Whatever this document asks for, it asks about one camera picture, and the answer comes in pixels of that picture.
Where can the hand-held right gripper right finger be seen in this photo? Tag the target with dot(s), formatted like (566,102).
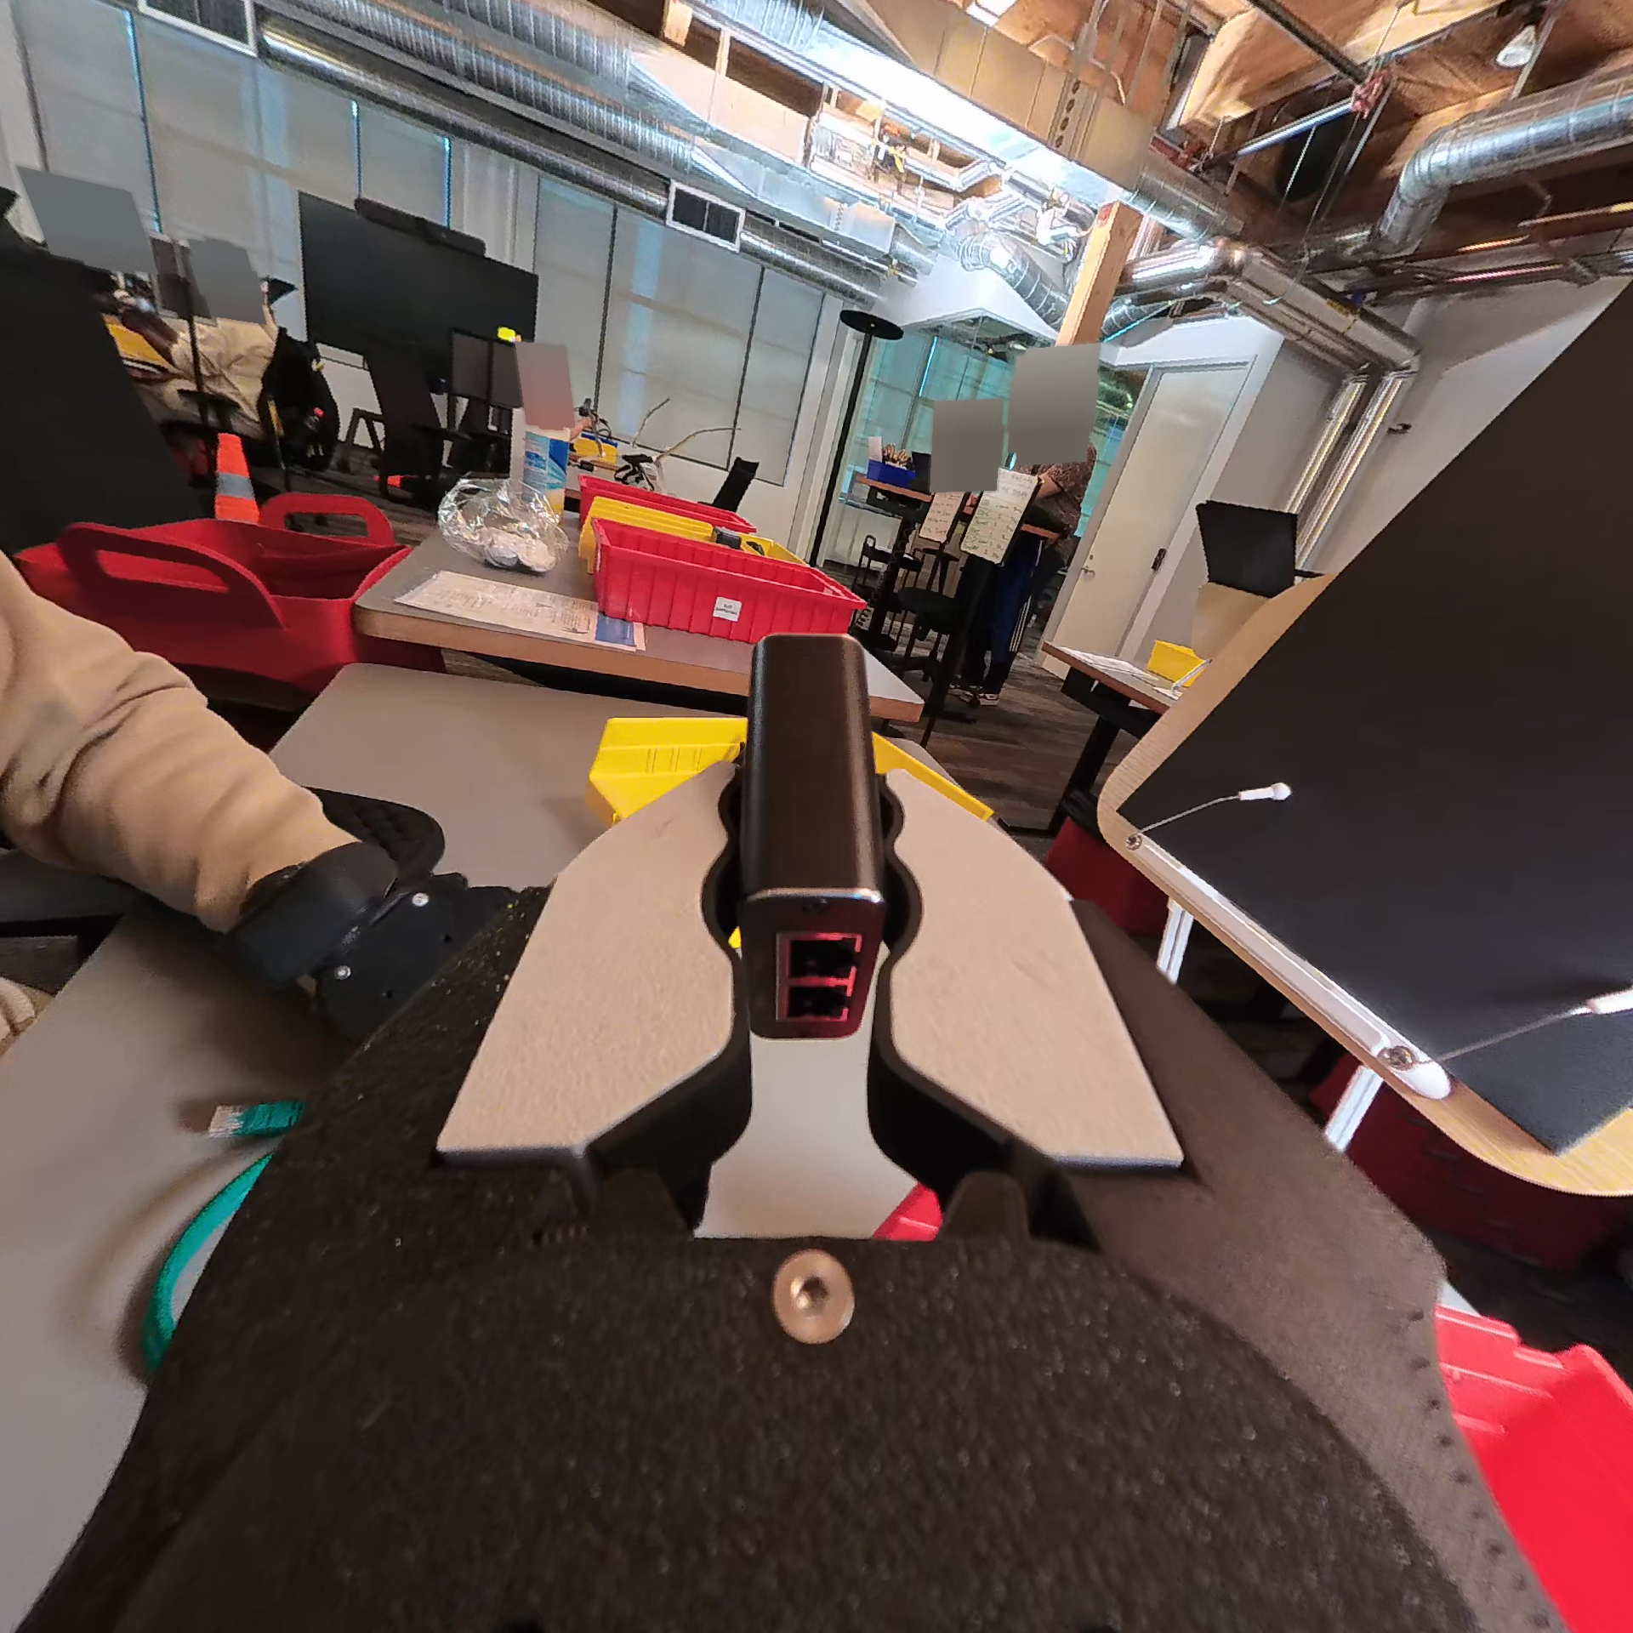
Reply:
(1021,997)

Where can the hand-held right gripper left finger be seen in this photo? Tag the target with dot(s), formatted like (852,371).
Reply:
(599,971)

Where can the yellow plastic bin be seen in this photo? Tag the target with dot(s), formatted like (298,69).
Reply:
(650,760)
(638,524)

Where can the black ethernet adapter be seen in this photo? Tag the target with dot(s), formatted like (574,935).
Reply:
(811,793)

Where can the person's left forearm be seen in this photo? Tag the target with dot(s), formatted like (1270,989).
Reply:
(115,754)

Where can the wooden edged table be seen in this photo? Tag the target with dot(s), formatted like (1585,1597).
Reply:
(766,664)

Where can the white paper sheet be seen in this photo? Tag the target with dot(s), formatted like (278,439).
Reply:
(510,604)

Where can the small yellow bin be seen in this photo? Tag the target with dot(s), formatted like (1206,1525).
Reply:
(1174,662)

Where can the red ribbed plastic bin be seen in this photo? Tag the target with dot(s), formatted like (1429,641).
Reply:
(714,594)
(638,495)

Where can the white metal stand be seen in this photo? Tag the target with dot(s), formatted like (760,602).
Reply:
(1415,1078)

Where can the clear plastic bag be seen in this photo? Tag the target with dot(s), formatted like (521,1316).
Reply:
(504,530)

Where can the black panel with wooden edge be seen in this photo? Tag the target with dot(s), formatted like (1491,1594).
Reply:
(1404,767)

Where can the red storage crate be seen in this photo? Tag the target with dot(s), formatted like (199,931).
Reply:
(1466,1187)

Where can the orange traffic cone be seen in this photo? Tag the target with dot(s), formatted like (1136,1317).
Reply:
(233,485)

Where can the white wipes canister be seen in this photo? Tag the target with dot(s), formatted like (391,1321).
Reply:
(546,474)

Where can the white door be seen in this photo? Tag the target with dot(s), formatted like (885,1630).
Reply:
(1167,511)

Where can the black backpack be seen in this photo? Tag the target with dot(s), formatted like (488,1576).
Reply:
(300,396)

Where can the black floor lamp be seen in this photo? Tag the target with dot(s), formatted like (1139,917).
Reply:
(852,421)

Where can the large black monitor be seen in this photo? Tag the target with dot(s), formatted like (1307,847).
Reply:
(408,301)

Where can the silver ventilation duct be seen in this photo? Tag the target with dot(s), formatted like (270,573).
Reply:
(535,91)
(1466,147)

